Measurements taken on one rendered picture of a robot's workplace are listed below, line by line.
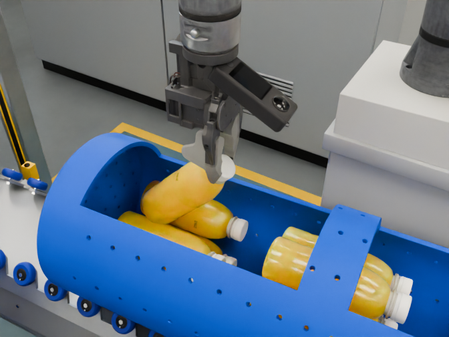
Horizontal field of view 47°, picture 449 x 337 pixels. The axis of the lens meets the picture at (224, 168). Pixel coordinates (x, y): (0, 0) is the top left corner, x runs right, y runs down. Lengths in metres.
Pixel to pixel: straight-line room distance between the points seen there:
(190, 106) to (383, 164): 0.44
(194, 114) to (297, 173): 1.99
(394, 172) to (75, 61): 2.62
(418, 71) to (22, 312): 0.88
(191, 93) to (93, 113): 2.49
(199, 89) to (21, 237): 0.62
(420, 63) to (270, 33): 1.48
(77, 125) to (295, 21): 1.42
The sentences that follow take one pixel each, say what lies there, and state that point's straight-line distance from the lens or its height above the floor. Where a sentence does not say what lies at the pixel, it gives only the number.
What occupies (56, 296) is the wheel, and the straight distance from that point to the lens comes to 1.00.
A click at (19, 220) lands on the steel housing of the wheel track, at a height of 0.93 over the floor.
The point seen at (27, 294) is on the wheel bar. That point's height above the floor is 0.92.
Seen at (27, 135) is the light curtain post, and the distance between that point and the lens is 1.56.
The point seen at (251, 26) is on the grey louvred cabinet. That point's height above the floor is 0.69.
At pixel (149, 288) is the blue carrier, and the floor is 1.15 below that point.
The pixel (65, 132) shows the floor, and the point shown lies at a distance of 3.04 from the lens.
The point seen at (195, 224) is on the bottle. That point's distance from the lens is 0.91.
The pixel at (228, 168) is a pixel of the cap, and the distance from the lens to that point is 0.76.
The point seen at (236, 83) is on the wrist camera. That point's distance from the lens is 0.64.
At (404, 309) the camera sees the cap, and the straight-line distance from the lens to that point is 0.73.
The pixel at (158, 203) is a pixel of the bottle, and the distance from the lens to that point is 0.85.
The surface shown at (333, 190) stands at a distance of 1.10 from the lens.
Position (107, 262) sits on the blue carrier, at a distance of 0.77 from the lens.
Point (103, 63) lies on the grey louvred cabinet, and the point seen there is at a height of 0.23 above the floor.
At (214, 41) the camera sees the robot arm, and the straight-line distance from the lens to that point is 0.62.
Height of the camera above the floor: 1.74
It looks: 41 degrees down
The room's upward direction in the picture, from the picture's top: straight up
